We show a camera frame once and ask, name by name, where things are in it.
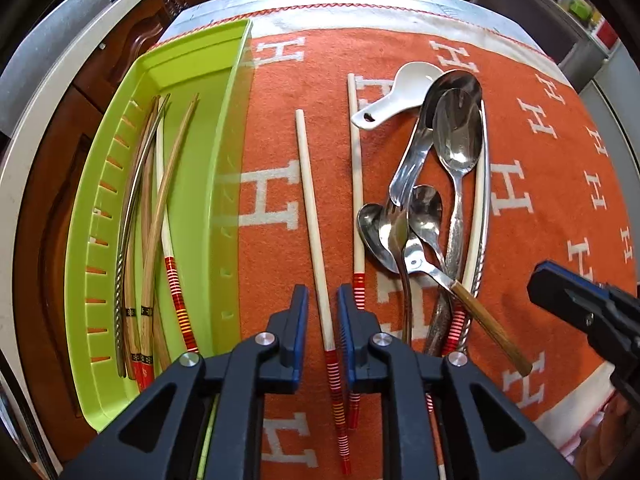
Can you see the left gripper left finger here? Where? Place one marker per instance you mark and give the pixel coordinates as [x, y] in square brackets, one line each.
[203, 417]

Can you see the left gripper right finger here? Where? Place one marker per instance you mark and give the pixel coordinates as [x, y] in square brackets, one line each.
[440, 419]

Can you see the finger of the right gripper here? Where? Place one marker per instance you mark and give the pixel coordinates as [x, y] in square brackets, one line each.
[563, 293]

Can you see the white chopstick red end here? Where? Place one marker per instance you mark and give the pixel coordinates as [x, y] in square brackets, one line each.
[322, 297]

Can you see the wooden handled steel spoon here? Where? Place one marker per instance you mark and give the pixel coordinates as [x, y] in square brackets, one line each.
[416, 262]

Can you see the white chopstick striped end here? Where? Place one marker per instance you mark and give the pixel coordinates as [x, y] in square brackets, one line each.
[358, 264]

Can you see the steel tablespoon patterned handle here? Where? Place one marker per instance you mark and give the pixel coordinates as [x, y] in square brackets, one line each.
[458, 139]

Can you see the large steel soup spoon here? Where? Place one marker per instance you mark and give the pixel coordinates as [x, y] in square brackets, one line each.
[422, 136]

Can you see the white ceramic soup spoon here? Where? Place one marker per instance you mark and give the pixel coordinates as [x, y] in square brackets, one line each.
[408, 90]

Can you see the dark brown wooden chopstick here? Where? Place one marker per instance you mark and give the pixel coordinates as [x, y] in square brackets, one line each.
[148, 287]

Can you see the bamboo chopstick red tip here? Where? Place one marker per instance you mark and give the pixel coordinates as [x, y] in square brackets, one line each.
[132, 331]

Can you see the person's right hand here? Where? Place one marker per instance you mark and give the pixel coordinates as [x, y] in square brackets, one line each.
[601, 449]

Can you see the orange H-pattern blanket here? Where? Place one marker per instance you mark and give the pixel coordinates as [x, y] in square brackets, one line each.
[554, 193]

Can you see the green plastic utensil tray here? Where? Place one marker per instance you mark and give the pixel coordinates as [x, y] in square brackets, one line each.
[206, 76]

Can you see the stainless dishwasher cabinet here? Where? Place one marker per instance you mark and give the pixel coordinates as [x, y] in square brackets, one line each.
[575, 50]

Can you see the stainless splash guard panel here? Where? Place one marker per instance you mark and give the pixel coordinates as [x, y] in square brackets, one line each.
[38, 52]

